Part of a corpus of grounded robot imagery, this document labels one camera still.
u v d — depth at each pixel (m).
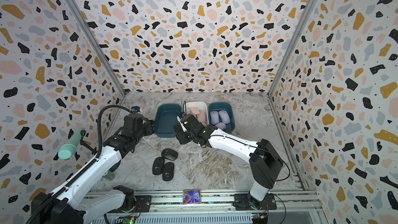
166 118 1.08
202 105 1.07
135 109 0.70
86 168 0.45
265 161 0.47
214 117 1.06
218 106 1.06
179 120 0.75
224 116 1.06
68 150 0.53
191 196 0.75
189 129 0.63
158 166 0.83
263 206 0.72
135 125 0.60
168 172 0.81
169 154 0.88
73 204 0.40
